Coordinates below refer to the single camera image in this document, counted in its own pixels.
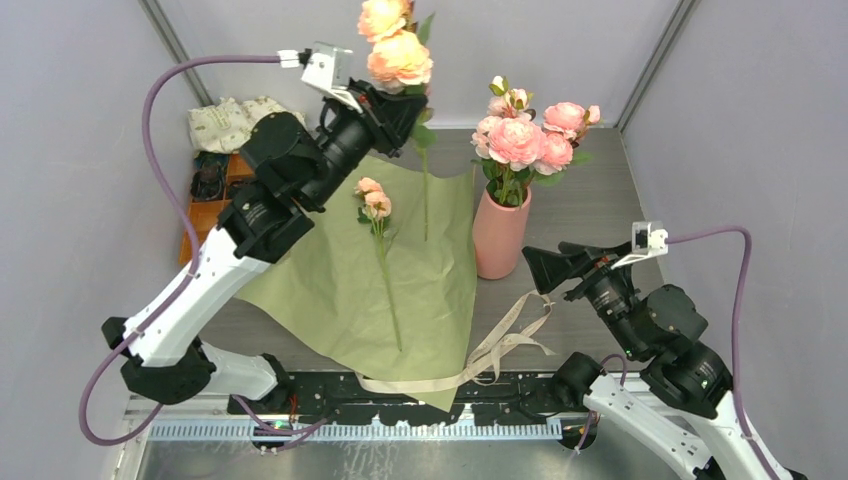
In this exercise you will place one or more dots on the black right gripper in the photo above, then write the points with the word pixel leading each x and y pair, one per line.
pixel 547 265

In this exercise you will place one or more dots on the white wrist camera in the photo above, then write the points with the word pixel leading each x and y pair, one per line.
pixel 325 69
pixel 648 241

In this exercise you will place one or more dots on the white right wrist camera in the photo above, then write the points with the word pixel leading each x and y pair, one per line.
pixel 648 241

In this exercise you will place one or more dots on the peach orange flower stem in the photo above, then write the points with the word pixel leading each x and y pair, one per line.
pixel 399 61

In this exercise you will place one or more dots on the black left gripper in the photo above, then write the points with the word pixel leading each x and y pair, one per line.
pixel 387 117

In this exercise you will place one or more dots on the pink cylindrical vase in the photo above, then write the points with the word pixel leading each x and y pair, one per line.
pixel 498 235

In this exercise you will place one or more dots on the teal dark rolled item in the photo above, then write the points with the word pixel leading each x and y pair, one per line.
pixel 204 159

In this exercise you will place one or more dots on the large pink peony stem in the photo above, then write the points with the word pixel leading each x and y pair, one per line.
pixel 514 144

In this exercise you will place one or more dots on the pale pink single flower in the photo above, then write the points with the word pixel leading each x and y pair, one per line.
pixel 505 103

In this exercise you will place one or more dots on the deep pink flower stem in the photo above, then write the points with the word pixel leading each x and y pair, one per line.
pixel 565 125

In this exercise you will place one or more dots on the dark rolled item in tray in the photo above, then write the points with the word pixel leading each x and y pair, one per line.
pixel 208 184

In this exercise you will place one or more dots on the cream printed cloth bag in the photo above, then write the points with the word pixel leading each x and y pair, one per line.
pixel 225 127

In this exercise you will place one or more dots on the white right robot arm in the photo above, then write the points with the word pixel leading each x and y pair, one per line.
pixel 689 414

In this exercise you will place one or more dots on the orange and green wrapping paper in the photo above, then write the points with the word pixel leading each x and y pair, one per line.
pixel 328 290

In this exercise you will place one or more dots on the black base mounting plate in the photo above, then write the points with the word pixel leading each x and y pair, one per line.
pixel 513 399

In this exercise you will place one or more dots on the small peach flower stem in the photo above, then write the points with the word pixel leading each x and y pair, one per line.
pixel 375 211

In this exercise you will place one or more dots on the beige ribbon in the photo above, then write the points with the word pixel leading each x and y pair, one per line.
pixel 483 364

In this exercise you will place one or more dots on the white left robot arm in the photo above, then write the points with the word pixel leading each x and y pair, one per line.
pixel 165 359

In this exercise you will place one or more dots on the orange wooden compartment tray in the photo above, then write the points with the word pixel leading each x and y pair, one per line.
pixel 204 215

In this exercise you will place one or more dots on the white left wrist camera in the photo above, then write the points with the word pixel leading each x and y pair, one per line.
pixel 325 69

